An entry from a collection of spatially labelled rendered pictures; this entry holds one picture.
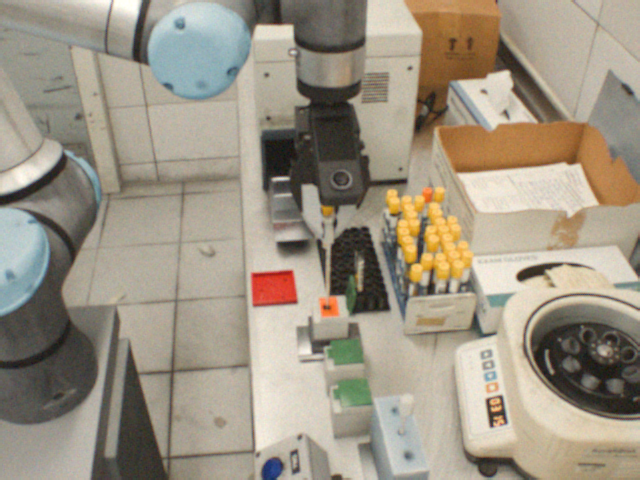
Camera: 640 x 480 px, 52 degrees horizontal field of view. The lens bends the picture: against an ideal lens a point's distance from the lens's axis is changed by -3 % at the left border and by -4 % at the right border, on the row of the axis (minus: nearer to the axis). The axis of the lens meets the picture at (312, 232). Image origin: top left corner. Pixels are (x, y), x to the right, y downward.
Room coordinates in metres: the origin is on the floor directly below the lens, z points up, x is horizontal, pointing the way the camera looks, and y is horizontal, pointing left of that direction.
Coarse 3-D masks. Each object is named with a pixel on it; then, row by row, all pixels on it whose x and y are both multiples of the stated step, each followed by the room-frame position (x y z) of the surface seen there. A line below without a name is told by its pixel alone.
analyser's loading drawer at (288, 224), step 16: (288, 160) 1.05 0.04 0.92; (272, 176) 1.00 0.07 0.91; (288, 176) 1.00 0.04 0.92; (272, 192) 0.94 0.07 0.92; (288, 192) 0.95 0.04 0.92; (272, 208) 0.90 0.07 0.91; (288, 208) 0.90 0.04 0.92; (272, 224) 0.86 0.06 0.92; (288, 224) 0.85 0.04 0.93; (304, 224) 0.85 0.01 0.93
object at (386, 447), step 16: (384, 400) 0.47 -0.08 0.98; (384, 416) 0.45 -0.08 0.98; (400, 416) 0.45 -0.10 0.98; (384, 432) 0.43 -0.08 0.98; (416, 432) 0.43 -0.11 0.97; (368, 448) 0.46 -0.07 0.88; (384, 448) 0.41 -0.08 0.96; (400, 448) 0.41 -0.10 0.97; (416, 448) 0.41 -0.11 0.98; (368, 464) 0.44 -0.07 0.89; (384, 464) 0.41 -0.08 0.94; (400, 464) 0.39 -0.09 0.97; (416, 464) 0.39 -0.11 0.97
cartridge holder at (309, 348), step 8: (296, 328) 0.66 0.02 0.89; (304, 328) 0.66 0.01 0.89; (352, 328) 0.66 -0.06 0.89; (296, 336) 0.65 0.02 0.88; (304, 336) 0.64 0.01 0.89; (312, 336) 0.62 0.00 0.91; (352, 336) 0.64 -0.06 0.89; (360, 336) 0.64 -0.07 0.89; (304, 344) 0.63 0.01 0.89; (312, 344) 0.61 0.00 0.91; (320, 344) 0.61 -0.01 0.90; (328, 344) 0.62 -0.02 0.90; (304, 352) 0.61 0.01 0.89; (312, 352) 0.61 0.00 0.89; (320, 352) 0.61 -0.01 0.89
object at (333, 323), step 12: (324, 300) 0.65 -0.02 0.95; (336, 300) 0.65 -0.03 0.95; (312, 312) 0.64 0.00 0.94; (324, 312) 0.63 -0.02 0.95; (336, 312) 0.63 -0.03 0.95; (312, 324) 0.64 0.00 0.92; (324, 324) 0.62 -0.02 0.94; (336, 324) 0.62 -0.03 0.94; (324, 336) 0.62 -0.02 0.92; (336, 336) 0.62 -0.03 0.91
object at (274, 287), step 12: (252, 276) 0.77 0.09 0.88; (264, 276) 0.78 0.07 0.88; (276, 276) 0.78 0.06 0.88; (288, 276) 0.78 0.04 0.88; (252, 288) 0.75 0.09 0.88; (264, 288) 0.75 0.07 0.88; (276, 288) 0.75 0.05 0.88; (288, 288) 0.75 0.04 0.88; (252, 300) 0.72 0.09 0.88; (264, 300) 0.72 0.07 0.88; (276, 300) 0.72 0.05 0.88; (288, 300) 0.72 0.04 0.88
